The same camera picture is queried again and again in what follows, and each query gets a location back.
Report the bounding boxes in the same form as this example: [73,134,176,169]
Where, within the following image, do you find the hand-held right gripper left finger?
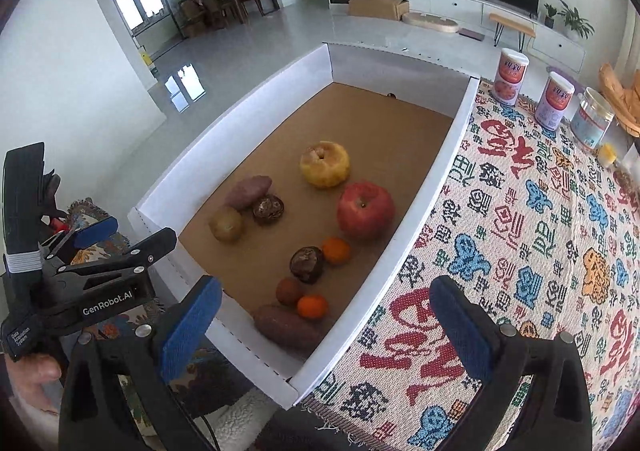
[59,275,223,451]

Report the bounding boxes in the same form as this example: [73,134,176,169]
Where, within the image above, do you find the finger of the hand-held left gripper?
[55,227,178,290]
[47,216,119,263]

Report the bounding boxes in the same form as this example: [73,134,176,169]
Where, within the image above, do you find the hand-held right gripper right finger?
[428,275,593,451]

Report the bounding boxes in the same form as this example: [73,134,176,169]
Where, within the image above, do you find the brown kiwi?
[208,206,245,245]

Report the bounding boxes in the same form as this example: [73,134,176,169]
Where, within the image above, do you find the sweet potato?
[223,175,273,210]
[253,304,326,351]

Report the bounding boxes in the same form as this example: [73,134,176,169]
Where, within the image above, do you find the small red-brown fruit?
[275,278,304,308]

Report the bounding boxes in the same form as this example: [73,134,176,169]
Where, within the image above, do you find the dark wrinkled passion fruit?
[251,195,285,226]
[289,246,325,285]

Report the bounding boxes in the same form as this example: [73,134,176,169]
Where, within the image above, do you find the tangerine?
[321,237,352,266]
[296,294,330,320]

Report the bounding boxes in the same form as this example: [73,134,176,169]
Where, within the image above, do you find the white cardboard box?
[127,43,481,409]

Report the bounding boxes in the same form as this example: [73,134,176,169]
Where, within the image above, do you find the red apple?
[336,182,396,240]

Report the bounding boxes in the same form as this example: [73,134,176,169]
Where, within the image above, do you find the yellow apple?
[299,141,351,189]

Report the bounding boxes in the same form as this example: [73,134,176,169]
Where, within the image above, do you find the person's left hand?
[0,353,63,417]

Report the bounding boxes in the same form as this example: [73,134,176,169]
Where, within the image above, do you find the printed woven blanket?
[300,76,640,451]

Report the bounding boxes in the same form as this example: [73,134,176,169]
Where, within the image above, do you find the white fleece cloth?
[200,383,281,451]

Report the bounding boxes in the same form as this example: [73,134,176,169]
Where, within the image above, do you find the pink labelled can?
[494,48,529,106]
[534,71,577,130]

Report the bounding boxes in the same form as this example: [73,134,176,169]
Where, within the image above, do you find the glass jar with gold lid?
[570,87,616,150]

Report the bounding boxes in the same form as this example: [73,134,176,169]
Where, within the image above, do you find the orange lounge chair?
[598,62,640,138]

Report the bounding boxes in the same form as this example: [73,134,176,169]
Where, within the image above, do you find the oval wooden cat scratcher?
[401,12,460,36]

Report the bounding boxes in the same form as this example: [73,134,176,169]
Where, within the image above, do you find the wooden bench with metal legs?
[488,12,537,54]

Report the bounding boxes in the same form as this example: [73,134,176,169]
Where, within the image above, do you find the large leafy potted plant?
[557,0,596,42]

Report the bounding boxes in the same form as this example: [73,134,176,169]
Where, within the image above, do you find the brown cardboard box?
[347,0,411,22]

